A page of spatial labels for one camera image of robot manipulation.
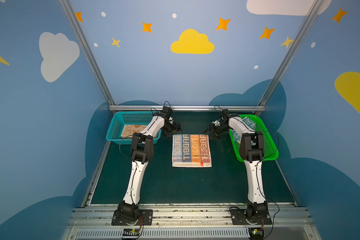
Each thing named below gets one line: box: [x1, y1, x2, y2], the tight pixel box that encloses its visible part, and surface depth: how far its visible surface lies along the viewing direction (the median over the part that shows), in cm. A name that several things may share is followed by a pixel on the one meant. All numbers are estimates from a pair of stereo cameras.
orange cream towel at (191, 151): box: [172, 134, 212, 168], surface depth 101 cm
